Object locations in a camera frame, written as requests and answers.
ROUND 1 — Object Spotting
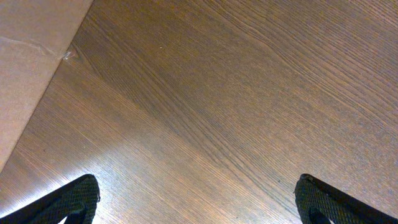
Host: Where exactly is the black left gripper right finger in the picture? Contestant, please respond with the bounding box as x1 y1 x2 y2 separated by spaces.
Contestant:
294 174 397 224

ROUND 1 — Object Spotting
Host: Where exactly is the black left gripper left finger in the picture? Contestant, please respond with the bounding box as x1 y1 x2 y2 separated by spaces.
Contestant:
1 174 100 224

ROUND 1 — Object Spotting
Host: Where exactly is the open cardboard box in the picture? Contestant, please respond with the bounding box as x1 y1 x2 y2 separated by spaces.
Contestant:
1 0 92 166

